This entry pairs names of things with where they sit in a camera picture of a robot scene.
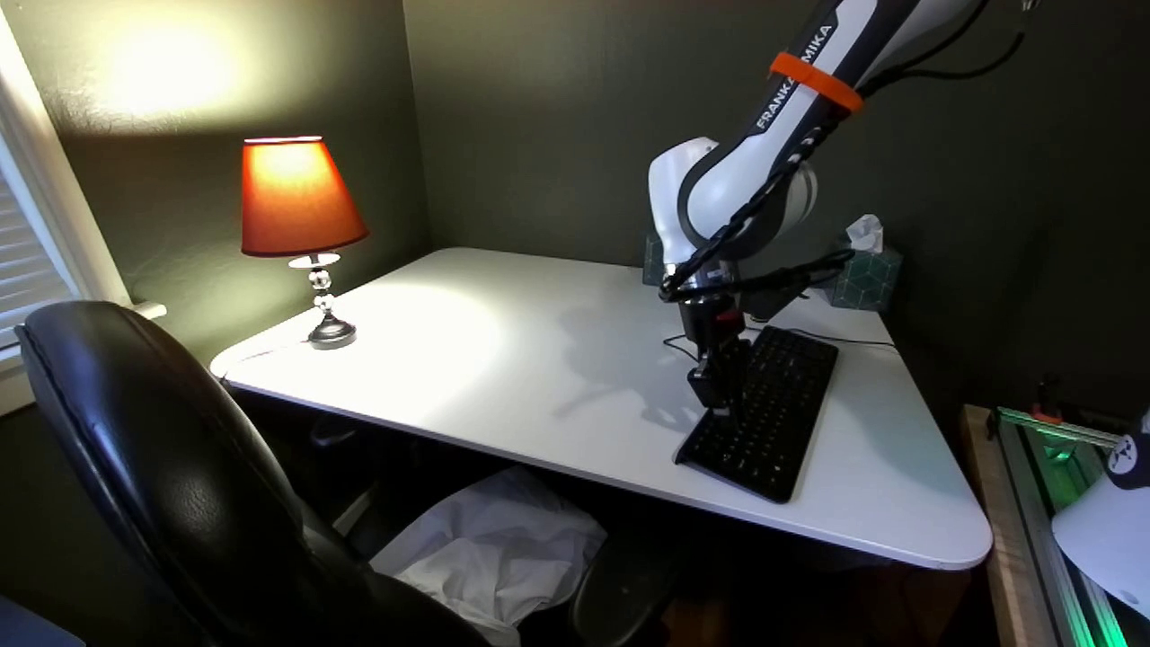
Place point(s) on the black leather office chair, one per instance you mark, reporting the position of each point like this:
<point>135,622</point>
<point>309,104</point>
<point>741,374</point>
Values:
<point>182,491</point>

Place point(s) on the black cap white logo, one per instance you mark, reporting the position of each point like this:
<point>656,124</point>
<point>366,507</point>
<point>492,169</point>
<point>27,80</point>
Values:
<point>1131,456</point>

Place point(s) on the white crumpled cloth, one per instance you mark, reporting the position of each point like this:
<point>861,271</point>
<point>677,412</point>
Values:
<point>488,553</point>

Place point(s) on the white black Franka robot arm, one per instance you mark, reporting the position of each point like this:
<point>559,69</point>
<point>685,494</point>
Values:
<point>741,183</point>

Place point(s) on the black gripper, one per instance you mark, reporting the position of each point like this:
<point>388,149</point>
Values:
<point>710,324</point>

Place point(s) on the table lamp orange shade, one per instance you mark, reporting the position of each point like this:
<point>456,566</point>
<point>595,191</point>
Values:
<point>300,204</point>

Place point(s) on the wooden frame with green light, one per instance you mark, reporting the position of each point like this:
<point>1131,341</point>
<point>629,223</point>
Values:
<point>1018,528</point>

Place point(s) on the white window blind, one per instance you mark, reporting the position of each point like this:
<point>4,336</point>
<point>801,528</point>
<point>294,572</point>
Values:
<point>24,263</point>

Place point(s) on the white dome shaped object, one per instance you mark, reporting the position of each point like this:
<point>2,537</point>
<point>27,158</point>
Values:
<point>1109,541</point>

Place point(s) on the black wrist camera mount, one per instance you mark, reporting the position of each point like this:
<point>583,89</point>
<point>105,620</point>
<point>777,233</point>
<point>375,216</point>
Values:
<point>786,286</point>

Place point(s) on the black computer keyboard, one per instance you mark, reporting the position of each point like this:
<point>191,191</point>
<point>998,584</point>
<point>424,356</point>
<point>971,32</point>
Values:
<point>766,416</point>

